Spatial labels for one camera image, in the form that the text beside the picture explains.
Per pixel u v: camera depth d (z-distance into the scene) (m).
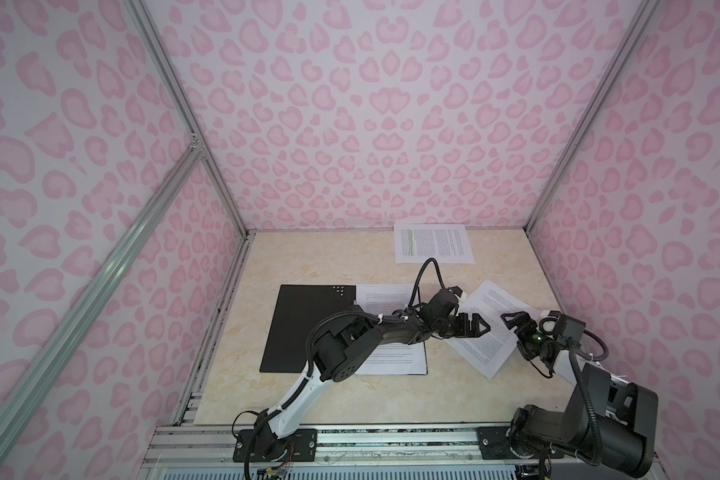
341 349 0.56
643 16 0.69
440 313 0.76
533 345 0.78
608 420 0.44
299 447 0.73
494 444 0.73
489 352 0.88
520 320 0.82
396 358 0.88
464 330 0.81
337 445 0.75
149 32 0.71
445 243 1.17
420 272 0.78
